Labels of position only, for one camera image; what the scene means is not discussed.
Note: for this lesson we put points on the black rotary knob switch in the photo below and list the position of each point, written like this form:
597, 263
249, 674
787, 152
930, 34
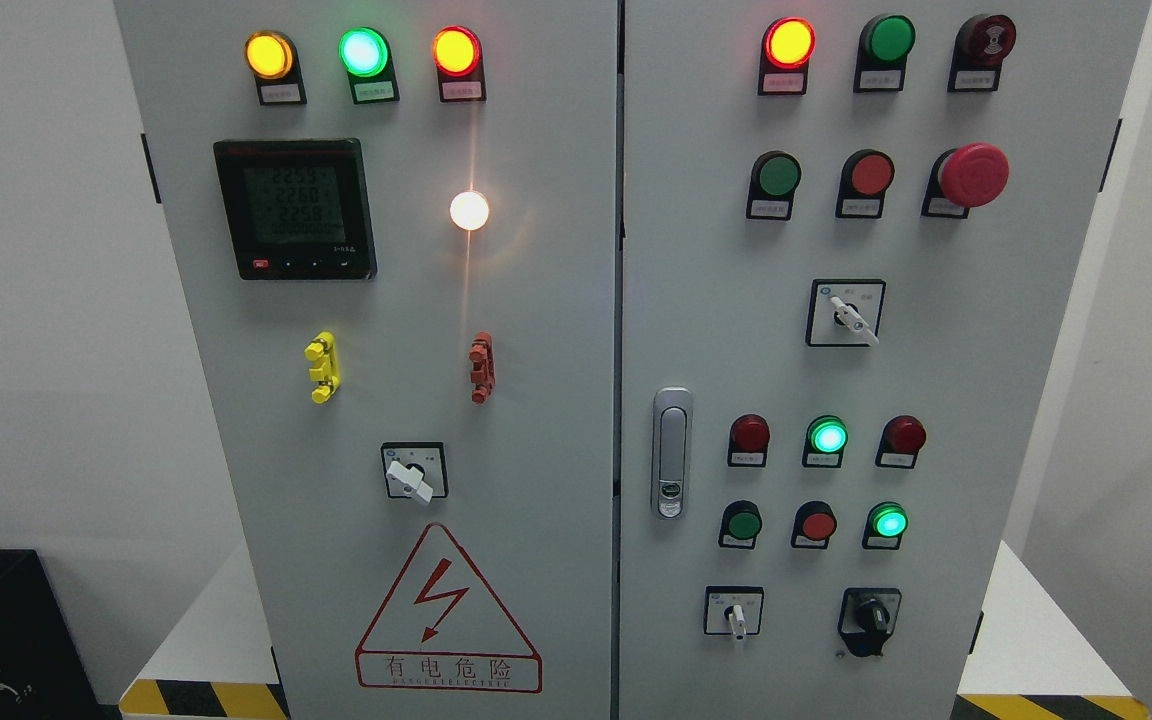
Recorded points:
867, 619

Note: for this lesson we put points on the grey electrical cabinet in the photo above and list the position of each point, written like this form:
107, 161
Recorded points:
615, 147

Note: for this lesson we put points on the red terminal connector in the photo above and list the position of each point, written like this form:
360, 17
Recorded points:
482, 367

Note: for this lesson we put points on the white glowing lamp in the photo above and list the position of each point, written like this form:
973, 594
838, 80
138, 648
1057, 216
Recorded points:
469, 210

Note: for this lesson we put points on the dark red indicator left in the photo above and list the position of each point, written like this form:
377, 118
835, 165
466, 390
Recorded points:
750, 436

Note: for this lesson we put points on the dark red indicator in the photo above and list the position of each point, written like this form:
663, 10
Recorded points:
750, 436
902, 438

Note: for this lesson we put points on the green push button lower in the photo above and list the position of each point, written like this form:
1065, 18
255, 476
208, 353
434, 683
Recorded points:
741, 524

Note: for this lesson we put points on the green push button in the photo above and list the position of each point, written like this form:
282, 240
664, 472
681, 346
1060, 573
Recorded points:
884, 45
741, 524

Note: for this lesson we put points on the yellow terminal connector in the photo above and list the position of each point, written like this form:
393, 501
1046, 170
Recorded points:
321, 354

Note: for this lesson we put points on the green lit indicator middle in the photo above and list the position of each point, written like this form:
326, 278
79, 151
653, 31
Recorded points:
825, 442

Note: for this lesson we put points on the green lit indicator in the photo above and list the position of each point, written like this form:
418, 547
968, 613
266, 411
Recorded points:
370, 69
825, 442

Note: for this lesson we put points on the green push button second row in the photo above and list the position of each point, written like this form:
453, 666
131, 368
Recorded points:
774, 179

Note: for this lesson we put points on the red push button lower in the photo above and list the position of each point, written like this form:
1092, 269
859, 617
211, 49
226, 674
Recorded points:
815, 522

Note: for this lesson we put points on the red electric hazard warning sticker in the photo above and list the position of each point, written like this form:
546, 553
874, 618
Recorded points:
442, 627

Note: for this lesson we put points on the black digital power meter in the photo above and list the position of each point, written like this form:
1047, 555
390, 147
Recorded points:
297, 209

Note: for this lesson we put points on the red ringed indicator left door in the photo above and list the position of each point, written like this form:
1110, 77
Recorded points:
458, 58

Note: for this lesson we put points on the red ringed indicator door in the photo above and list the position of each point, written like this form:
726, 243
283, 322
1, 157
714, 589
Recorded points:
458, 58
787, 47

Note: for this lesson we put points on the dark red indicator right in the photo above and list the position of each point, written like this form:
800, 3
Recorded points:
902, 438

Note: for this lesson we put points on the red push button second row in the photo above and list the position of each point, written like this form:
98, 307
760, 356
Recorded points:
864, 178

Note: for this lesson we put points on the green lit button lower right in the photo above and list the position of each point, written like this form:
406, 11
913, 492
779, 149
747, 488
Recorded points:
885, 527

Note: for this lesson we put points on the green lit indicator top left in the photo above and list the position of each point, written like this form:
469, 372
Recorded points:
370, 69

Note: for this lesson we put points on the red ringed indicator right door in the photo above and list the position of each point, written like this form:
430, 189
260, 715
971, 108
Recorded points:
787, 47

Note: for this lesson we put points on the yellow indicator light top left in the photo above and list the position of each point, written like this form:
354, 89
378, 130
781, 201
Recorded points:
275, 67

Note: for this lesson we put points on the red emergency stop mushroom button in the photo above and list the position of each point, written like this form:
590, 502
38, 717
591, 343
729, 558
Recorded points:
964, 178

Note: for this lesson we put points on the green push button top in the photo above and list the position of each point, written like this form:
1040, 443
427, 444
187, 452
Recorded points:
884, 45

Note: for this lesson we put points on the dark red buzzer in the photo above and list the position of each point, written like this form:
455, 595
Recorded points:
981, 46

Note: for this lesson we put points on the black box lower left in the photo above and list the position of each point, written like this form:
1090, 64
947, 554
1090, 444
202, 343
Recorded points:
41, 675

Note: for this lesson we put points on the silver door lock handle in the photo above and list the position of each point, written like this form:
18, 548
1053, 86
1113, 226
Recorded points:
672, 410

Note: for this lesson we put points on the white handle selector switch left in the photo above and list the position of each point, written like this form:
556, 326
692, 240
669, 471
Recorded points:
415, 471

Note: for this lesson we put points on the white handle selector switch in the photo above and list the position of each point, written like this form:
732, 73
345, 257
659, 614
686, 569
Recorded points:
415, 471
845, 312
733, 611

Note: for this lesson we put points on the white handle selector switch upper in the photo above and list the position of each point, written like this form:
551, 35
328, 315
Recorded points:
845, 312

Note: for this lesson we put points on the white handle selector switch lower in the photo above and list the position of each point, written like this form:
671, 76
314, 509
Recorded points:
733, 611

